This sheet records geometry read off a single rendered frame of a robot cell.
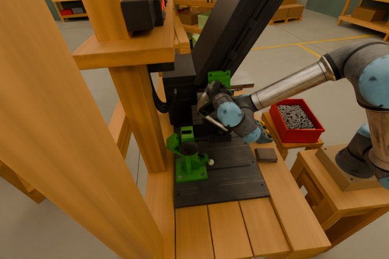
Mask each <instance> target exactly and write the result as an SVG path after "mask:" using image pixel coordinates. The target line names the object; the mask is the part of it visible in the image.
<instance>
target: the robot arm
mask: <svg viewBox="0 0 389 259"><path fill-rule="evenodd" d="M342 78H347V80H348V81H349V82H350V83H351V84H352V85H353V87H354V91H355V96H356V99H357V103H358V104H359V106H360V107H362V108H364V109H365V110H366V116H367V119H368V123H366V124H363V125H361V126H360V128H359V129H358V130H357V132H356V134H355V135H354V137H353V138H352V140H351V141H350V143H349V144H348V146H347V147H345V148H343V149H341V150H340V151H339V152H338V153H337V154H336V156H335V161H336V163H337V165H338V166H339V167H340V168H341V169H342V170H343V171H345V172H346V173H348V174H349V175H351V176H354V177H358V178H361V179H368V178H371V177H372V176H374V175H375V177H376V179H377V181H378V182H379V183H380V184H381V186H382V187H384V188H385V189H387V190H389V45H388V44H386V43H384V42H381V41H378V40H363V41H359V42H354V43H351V44H349V45H345V46H342V47H340V48H338V49H335V50H333V51H331V52H328V53H326V54H324V55H322V56H321V58H320V60H319V61H317V62H315V63H313V64H311V65H309V66H307V67H305V68H303V69H301V70H299V71H297V72H295V73H293V74H291V75H289V76H287V77H285V78H283V79H281V80H279V81H277V82H275V83H273V84H271V85H269V86H267V87H264V88H262V89H260V90H258V91H256V92H254V93H252V94H250V95H248V94H241V95H239V96H238V97H237V98H236V102H235V103H234V102H233V100H232V99H231V96H232V95H233V94H232V92H231V91H230V90H229V88H228V87H226V86H225V85H224V84H223V83H222V82H220V81H219V80H217V82H216V83H215V81H213V82H212V83H211V84H210V85H209V86H207V87H206V88H205V89H204V91H205V92H206V93H207V95H208V97H209V98H210V99H211V100H210V101H209V102H207V103H206V104H205V105H203V106H202V107H201V108H200V109H199V113H201V114H202V115H203V116H204V117H207V116H208V115H209V114H211V113H213V112H214V111H216V113H217V116H218V119H219V121H220V122H221V123H222V124H223V125H224V126H227V127H229V128H230V129H232V130H233V131H234V132H235V133H236V134H237V135H238V136H239V137H240V138H241V139H242V140H244V141H245V142H247V143H252V142H254V141H256V140H257V139H258V138H259V137H260V133H261V131H260V129H259V127H258V126H257V125H256V124H255V120H254V113H255V112H257V111H259V110H262V109H264V108H266V107H268V106H271V105H274V104H275V103H278V102H280V101H283V100H285V99H287V98H290V97H292V96H294V95H296V94H299V93H302V92H304V91H306V90H308V89H311V88H313V87H315V86H318V85H320V84H322V83H325V82H327V81H334V82H335V81H337V80H340V79H342Z"/></svg>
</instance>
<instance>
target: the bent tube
mask: <svg viewBox="0 0 389 259"><path fill-rule="evenodd" d="M207 98H208V95H207V93H206V92H204V94H203V95H202V96H201V97H200V99H199V101H198V103H197V110H198V112H199V109H200V108H201V107H202V106H203V103H204V101H205V100H206V99H207ZM199 115H200V116H201V117H202V118H203V119H205V120H207V121H208V122H209V123H211V124H213V125H214V126H216V127H218V128H219V129H221V130H223V131H224V132H227V131H228V128H226V126H224V125H223V124H221V123H220V122H218V121H216V120H215V119H213V118H212V117H210V116H207V117H204V116H203V115H202V114H201V113H199Z"/></svg>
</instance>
